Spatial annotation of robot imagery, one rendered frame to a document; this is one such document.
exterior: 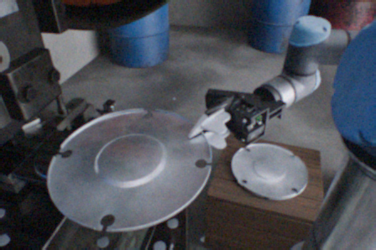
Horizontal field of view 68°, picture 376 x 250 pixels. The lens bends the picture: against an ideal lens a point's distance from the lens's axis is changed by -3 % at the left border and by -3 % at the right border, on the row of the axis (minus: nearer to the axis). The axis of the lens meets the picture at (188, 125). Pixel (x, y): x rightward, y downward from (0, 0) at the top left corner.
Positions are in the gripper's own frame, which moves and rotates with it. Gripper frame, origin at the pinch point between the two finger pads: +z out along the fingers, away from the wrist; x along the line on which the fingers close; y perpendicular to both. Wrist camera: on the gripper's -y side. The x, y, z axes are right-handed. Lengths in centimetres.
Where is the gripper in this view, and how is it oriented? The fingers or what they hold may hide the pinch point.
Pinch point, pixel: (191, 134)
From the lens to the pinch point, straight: 55.8
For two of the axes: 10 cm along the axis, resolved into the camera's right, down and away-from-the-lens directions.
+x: 0.7, 7.7, 6.3
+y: 6.1, 4.7, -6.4
